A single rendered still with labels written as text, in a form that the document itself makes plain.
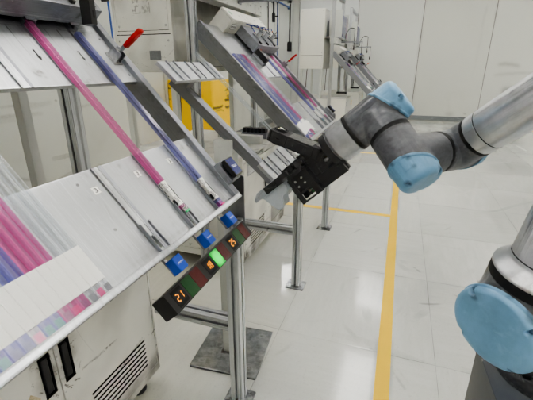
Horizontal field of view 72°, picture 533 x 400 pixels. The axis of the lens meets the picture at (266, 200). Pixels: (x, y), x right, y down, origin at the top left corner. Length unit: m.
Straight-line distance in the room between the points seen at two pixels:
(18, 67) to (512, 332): 0.86
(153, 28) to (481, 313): 1.71
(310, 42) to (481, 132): 4.64
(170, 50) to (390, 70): 6.69
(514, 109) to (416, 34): 7.58
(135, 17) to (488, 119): 1.62
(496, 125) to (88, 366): 1.04
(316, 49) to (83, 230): 4.79
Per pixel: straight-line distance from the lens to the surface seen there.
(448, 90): 8.26
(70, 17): 0.99
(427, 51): 8.22
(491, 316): 0.56
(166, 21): 1.88
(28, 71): 0.83
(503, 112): 0.68
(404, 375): 1.52
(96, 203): 0.67
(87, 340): 1.08
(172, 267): 0.68
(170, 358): 1.54
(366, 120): 0.68
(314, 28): 5.26
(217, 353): 1.52
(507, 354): 0.57
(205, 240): 0.76
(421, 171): 0.63
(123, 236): 0.66
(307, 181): 0.73
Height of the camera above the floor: 1.03
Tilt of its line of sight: 20 degrees down
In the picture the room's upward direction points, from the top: straight up
